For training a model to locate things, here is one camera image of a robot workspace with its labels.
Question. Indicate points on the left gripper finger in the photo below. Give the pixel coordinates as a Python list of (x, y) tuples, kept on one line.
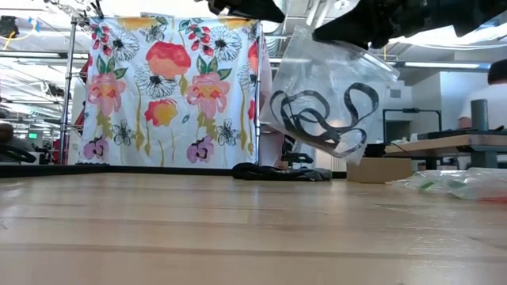
[(245, 10)]

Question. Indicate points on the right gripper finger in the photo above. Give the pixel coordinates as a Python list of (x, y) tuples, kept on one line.
[(348, 27)]

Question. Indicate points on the green rubber band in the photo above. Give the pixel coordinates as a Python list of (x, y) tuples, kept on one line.
[(425, 185)]

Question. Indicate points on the black background robot arm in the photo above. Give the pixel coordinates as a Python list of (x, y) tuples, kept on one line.
[(17, 155)]

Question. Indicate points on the long ceiling light strip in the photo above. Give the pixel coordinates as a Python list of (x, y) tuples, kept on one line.
[(443, 64)]

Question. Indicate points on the wooden background table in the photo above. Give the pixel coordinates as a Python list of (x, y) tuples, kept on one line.
[(435, 143)]

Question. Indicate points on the black flat tray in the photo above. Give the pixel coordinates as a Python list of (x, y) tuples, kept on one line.
[(467, 134)]

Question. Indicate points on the white door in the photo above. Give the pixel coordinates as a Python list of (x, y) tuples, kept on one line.
[(328, 162)]

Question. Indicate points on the pale pink cloth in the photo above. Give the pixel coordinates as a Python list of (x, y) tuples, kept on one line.
[(273, 146)]

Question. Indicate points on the black tripod stand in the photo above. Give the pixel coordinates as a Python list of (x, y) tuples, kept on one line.
[(297, 158)]

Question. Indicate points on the brown cardboard box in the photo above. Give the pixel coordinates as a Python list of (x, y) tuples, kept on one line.
[(380, 171)]

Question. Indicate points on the metal garment rack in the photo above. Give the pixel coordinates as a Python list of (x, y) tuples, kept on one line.
[(66, 99)]

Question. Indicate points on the black ceiling device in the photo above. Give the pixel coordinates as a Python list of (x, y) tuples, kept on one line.
[(8, 25)]

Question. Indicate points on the green exit sign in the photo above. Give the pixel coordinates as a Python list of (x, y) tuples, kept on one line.
[(32, 135)]

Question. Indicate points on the grey wall vent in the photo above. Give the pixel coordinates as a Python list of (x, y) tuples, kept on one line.
[(395, 93)]

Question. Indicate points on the black monitor stand frame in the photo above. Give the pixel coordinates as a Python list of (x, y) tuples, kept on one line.
[(412, 110)]

